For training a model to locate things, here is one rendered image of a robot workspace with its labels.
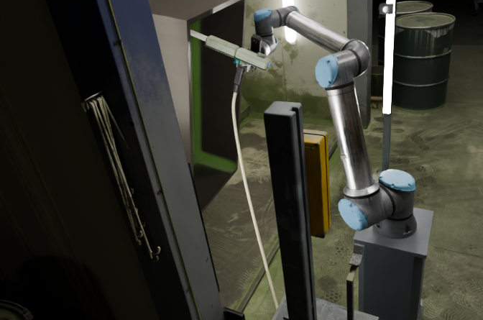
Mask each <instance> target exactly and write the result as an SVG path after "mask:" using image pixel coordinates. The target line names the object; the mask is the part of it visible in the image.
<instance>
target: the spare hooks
mask: <svg viewBox="0 0 483 320"><path fill-rule="evenodd" d="M103 92H105V90H103V89H102V90H100V91H98V92H96V93H94V94H92V95H91V96H89V97H87V98H85V99H83V100H82V102H81V103H80V106H81V108H82V110H83V111H84V112H86V109H85V106H86V108H87V110H89V106H88V103H89V105H90V107H91V108H92V109H93V113H94V115H95V118H96V121H97V123H98V127H99V129H100V132H101V135H102V138H103V143H104V145H105V147H106V151H107V153H108V156H109V161H110V163H111V166H112V169H113V172H114V176H115V179H116V182H117V185H118V188H119V191H120V194H121V197H122V201H123V203H124V206H125V209H126V212H127V215H128V217H129V221H130V223H131V226H132V230H133V232H134V236H135V239H136V241H137V244H138V245H141V241H140V240H138V238H137V237H142V235H143V236H144V239H145V242H146V245H147V249H148V250H149V256H150V257H151V259H152V260H154V261H158V260H159V258H158V256H157V259H154V258H153V257H152V255H157V254H159V253H160V247H157V251H156V252H153V251H152V250H151V249H150V246H149V243H148V241H147V238H146V235H145V233H144V229H143V227H145V225H146V222H145V221H144V224H143V225H142V224H141V221H140V220H139V216H138V213H137V212H138V209H137V208H135V205H134V202H133V200H132V194H133V193H134V189H133V188H131V193H130V190H129V187H128V185H127V180H126V178H125V175H124V172H123V170H122V167H121V163H120V160H119V156H118V155H117V151H116V146H115V142H114V137H113V134H112V130H111V125H110V121H109V115H108V112H109V113H110V116H111V118H112V120H113V122H114V123H115V125H116V127H117V129H118V130H119V134H120V135H121V137H122V139H123V140H124V142H125V144H126V146H127V148H128V150H129V146H128V144H127V141H126V140H125V138H124V135H123V134H122V132H121V130H120V128H119V126H118V124H117V123H116V120H115V118H114V116H113V115H112V113H111V111H110V109H109V107H108V105H107V103H106V101H105V99H104V97H103V96H102V95H101V94H102V93H103ZM97 101H98V102H97ZM98 103H99V106H100V109H101V113H102V114H103V118H104V121H105V125H106V128H105V126H104V123H103V120H102V118H101V115H100V112H99V110H98V107H97V104H98ZM84 104H85V105H84ZM107 110H108V111H107ZM96 111H97V112H96ZM97 113H98V114H97ZM98 116H99V119H100V120H101V123H102V126H103V129H104V131H105V134H106V138H107V140H108V141H109V144H110V147H111V151H112V153H113V155H114V158H115V161H116V167H117V170H118V172H119V177H118V173H117V171H116V168H115V166H114V162H113V159H112V157H111V154H110V151H109V147H108V145H107V143H106V140H105V137H104V134H103V131H102V128H101V124H100V121H99V119H98ZM106 129H107V131H106ZM119 179H120V180H119ZM120 181H121V182H120ZM130 209H131V210H130ZM133 209H134V210H133ZM135 214H136V216H137V219H138V222H139V225H138V224H137V220H136V218H135ZM132 217H133V218H132ZM135 227H136V228H141V231H140V234H137V231H136V229H135Z"/></svg>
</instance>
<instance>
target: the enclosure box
mask: <svg viewBox="0 0 483 320"><path fill-rule="evenodd" d="M149 5H150V8H151V11H152V16H153V20H154V23H155V29H156V32H157V38H158V41H159V44H160V49H161V53H162V59H163V62H164V65H165V71H166V74H167V79H168V83H169V87H170V92H171V95H172V100H173V104H174V107H175V113H176V116H177V119H178V125H179V128H180V133H181V137H182V141H183V146H184V149H185V155H186V158H187V161H188V163H190V167H191V170H192V174H193V180H194V183H195V188H196V192H197V195H198V200H199V204H200V208H201V213H203V211H204V210H205V209H206V208H207V206H208V205H209V204H210V202H212V200H213V199H214V198H215V197H216V195H217V194H218V193H219V192H220V190H221V189H222V188H223V187H224V186H225V185H226V183H227V182H228V181H229V179H230V178H231V177H232V175H233V174H235V172H236V171H237V170H238V156H239V155H238V151H237V146H236V139H235V134H234V124H233V118H232V99H233V95H234V92H233V88H234V78H235V74H236V69H237V67H236V63H234V61H236V60H235V57H234V58H232V57H230V56H228V55H225V54H223V53H221V52H217V51H216V50H213V49H211V48H209V47H206V46H205V44H206V42H205V41H203V40H200V39H198V38H196V37H194V36H191V35H190V30H193V31H195V32H198V33H200V34H202V35H205V36H207V37H208V36H210V35H213V36H215V37H217V38H220V39H222V40H225V41H227V42H230V43H232V44H234V45H237V46H239V48H240V47H242V48H244V34H245V20H246V7H247V0H152V3H150V4H149ZM241 102H242V83H241V85H240V89H239V92H238V93H237V95H236V102H235V114H236V126H237V132H238V136H239V129H240V115H241Z"/></svg>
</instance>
